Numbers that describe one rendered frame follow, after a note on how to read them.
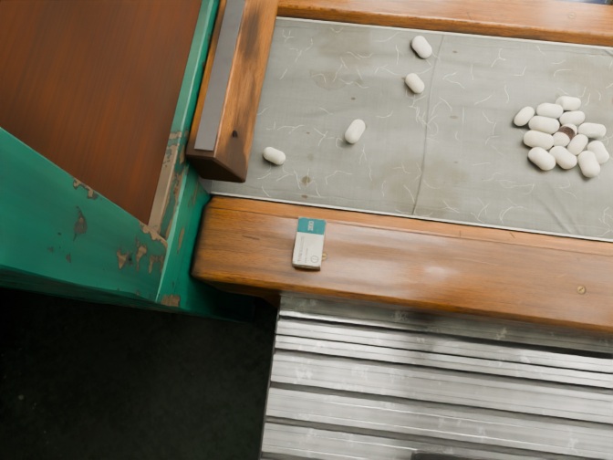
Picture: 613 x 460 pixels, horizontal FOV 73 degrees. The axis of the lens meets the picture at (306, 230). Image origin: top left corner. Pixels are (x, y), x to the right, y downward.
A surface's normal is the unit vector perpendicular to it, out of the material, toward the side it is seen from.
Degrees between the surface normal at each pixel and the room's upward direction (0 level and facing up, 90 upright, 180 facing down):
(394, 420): 0
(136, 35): 90
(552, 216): 0
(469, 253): 0
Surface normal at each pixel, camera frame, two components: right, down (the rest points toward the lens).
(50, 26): 0.99, 0.12
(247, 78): 0.90, 0.02
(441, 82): -0.03, -0.25
